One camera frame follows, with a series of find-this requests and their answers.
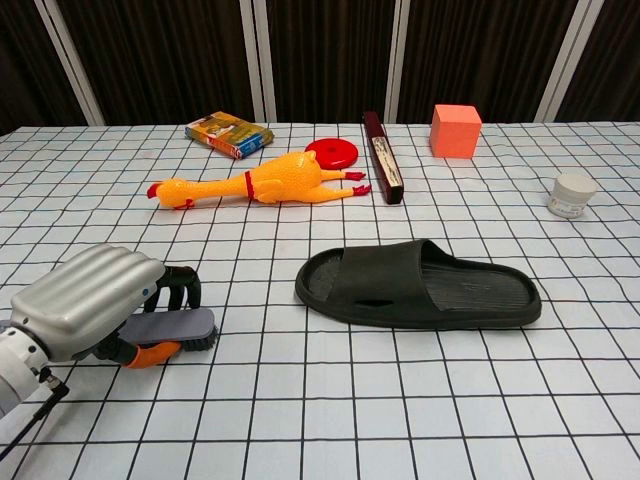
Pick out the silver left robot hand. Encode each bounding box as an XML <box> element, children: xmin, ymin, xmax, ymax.
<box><xmin>9</xmin><ymin>243</ymin><xmax>202</xmax><ymax>371</ymax></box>

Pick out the grey scrub brush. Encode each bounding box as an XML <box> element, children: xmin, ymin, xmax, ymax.
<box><xmin>121</xmin><ymin>307</ymin><xmax>220</xmax><ymax>352</ymax></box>

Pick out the black rubber slipper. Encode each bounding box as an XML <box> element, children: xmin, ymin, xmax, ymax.
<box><xmin>294</xmin><ymin>238</ymin><xmax>544</xmax><ymax>331</ymax></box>

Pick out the colourful printed cardboard box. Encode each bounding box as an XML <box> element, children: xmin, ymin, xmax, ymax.
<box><xmin>184</xmin><ymin>110</ymin><xmax>275</xmax><ymax>161</ymax></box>

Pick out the yellow rubber chicken toy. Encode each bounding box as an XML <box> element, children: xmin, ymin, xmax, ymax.
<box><xmin>147</xmin><ymin>149</ymin><xmax>374</xmax><ymax>211</ymax></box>

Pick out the white black-grid tablecloth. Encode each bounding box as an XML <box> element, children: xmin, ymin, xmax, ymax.
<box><xmin>0</xmin><ymin>121</ymin><xmax>640</xmax><ymax>480</ymax></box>

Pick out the dark white-framed folding screen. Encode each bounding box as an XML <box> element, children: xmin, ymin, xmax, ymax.
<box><xmin>0</xmin><ymin>0</ymin><xmax>640</xmax><ymax>136</ymax></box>

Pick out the red plastic disc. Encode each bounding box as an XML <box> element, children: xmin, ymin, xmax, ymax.
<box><xmin>303</xmin><ymin>138</ymin><xmax>360</xmax><ymax>170</ymax></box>

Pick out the long dark red box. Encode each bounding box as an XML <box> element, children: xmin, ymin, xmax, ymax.
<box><xmin>362</xmin><ymin>110</ymin><xmax>405</xmax><ymax>205</ymax></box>

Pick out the orange foam cube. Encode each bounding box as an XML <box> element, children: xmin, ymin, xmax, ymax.
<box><xmin>429</xmin><ymin>103</ymin><xmax>483</xmax><ymax>160</ymax></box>

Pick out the small white jar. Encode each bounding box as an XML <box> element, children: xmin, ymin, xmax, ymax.
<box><xmin>545</xmin><ymin>172</ymin><xmax>599</xmax><ymax>220</ymax></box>

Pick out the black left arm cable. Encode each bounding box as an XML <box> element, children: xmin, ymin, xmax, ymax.
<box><xmin>0</xmin><ymin>369</ymin><xmax>71</xmax><ymax>451</ymax></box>

